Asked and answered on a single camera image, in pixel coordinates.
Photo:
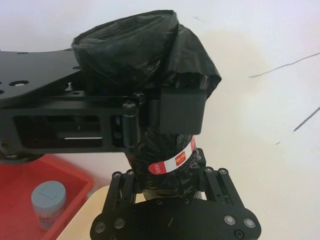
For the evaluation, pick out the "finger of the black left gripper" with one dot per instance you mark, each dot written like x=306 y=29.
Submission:
x=181 y=110

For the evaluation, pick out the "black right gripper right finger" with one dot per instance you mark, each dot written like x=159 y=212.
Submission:
x=225 y=192

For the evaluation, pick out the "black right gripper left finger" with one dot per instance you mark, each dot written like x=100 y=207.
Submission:
x=113 y=200

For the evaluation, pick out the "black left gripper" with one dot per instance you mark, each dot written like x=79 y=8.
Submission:
x=62 y=105

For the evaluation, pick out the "black plastic bag roll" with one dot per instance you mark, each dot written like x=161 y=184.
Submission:
x=120 y=57

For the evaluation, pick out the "red and white paper band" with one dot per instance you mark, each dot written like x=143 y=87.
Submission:
x=175 y=161

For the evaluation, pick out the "small grey capped bottle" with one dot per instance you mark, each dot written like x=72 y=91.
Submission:
x=48 y=200

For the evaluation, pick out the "red plastic bin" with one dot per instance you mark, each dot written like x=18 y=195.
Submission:
x=17 y=180

